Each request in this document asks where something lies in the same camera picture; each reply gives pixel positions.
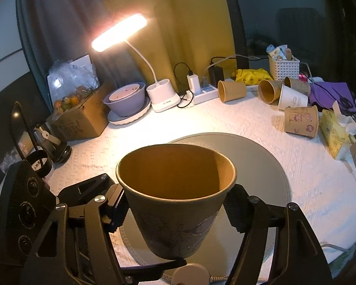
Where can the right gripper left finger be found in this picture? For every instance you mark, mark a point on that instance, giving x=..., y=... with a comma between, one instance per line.
x=74, y=246

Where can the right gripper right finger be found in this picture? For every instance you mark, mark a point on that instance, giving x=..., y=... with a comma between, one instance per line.
x=298, y=257

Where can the printed brown paper cup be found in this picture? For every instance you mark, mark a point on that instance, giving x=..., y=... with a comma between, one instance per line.
x=175, y=191

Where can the printed lying paper cup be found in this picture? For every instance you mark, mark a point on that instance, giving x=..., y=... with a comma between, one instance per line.
x=303, y=121

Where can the white paper cup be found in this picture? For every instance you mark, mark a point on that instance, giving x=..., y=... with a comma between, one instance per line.
x=291, y=98

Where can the brown cup open mouth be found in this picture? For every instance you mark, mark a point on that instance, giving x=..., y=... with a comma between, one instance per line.
x=269, y=90

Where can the dark patterned paper cup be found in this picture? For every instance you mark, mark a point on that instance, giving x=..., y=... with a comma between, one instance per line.
x=298, y=85

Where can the plain brown paper cup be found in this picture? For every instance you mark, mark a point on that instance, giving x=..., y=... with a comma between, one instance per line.
x=231, y=90

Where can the black round device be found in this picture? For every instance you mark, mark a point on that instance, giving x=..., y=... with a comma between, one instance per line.
x=58, y=150

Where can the round grey placemat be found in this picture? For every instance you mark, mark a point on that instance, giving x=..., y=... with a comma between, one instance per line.
x=261, y=175

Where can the cardboard box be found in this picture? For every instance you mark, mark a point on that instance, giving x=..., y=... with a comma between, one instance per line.
x=84, y=121

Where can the yellow tissue pack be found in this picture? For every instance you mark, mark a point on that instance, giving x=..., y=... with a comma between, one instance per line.
x=337, y=129

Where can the clear plastic fruit bag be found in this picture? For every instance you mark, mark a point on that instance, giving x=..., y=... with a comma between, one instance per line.
x=70, y=83

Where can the purple bowl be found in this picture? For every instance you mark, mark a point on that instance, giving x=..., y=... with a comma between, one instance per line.
x=128, y=106

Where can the white inner bowl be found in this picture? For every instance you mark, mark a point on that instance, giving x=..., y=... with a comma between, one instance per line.
x=123, y=92

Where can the black scissors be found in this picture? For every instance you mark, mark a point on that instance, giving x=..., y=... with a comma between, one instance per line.
x=345, y=103

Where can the purple cloth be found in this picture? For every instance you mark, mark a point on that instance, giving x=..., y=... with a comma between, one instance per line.
x=323, y=95

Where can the yellow snack bag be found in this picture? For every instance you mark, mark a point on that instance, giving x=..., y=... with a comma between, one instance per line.
x=251, y=76

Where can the white power strip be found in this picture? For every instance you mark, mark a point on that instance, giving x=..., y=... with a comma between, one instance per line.
x=206, y=94

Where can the white plastic basket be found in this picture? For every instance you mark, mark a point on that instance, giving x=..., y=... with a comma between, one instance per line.
x=280, y=69

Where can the black power adapter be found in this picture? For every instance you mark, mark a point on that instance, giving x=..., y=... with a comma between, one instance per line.
x=216, y=74

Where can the white charger plug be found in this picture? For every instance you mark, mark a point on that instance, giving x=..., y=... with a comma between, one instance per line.
x=194, y=84

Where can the yellow curtain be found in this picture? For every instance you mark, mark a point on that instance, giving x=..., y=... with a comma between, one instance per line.
x=180, y=34

